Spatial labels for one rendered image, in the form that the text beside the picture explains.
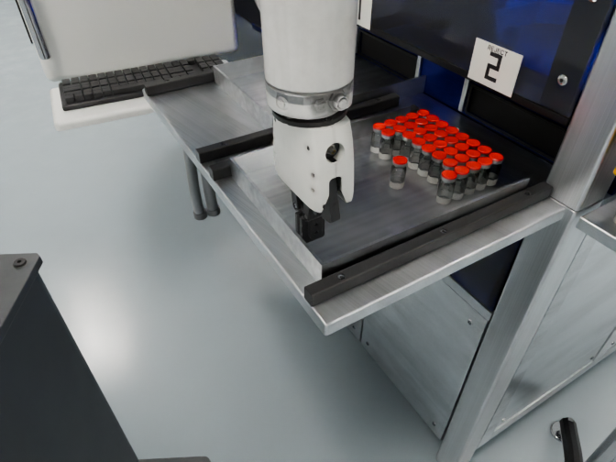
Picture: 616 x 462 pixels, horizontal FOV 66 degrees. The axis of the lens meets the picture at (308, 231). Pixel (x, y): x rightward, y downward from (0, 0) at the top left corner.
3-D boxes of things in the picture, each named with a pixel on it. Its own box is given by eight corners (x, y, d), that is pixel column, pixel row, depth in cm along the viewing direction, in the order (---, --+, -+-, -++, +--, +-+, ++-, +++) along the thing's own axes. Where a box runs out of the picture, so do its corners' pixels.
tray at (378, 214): (406, 123, 85) (409, 104, 83) (522, 198, 68) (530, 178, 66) (231, 177, 72) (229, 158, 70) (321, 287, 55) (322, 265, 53)
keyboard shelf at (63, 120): (218, 57, 136) (217, 48, 134) (252, 95, 117) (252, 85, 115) (49, 85, 121) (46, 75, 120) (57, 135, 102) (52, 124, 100)
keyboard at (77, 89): (219, 60, 127) (217, 51, 125) (236, 80, 117) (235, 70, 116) (59, 87, 114) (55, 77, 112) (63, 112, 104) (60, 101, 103)
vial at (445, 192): (443, 194, 68) (449, 168, 65) (454, 203, 67) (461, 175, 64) (432, 199, 68) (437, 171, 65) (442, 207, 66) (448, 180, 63)
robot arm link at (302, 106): (374, 82, 43) (371, 113, 45) (323, 52, 49) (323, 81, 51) (294, 104, 40) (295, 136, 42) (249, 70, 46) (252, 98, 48)
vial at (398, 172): (397, 180, 71) (401, 155, 68) (406, 187, 70) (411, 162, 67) (385, 184, 70) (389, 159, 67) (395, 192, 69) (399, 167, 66)
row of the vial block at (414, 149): (389, 142, 79) (391, 117, 76) (466, 197, 68) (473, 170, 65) (378, 146, 79) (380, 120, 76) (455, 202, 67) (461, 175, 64)
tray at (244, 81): (349, 51, 112) (350, 36, 109) (423, 92, 95) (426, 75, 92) (214, 82, 98) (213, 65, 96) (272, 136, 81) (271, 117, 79)
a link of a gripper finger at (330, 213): (352, 216, 48) (329, 222, 53) (326, 144, 48) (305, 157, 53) (343, 220, 48) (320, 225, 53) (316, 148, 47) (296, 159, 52)
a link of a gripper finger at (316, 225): (337, 203, 52) (335, 247, 57) (322, 189, 54) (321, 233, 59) (313, 213, 51) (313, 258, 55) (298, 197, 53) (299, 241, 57)
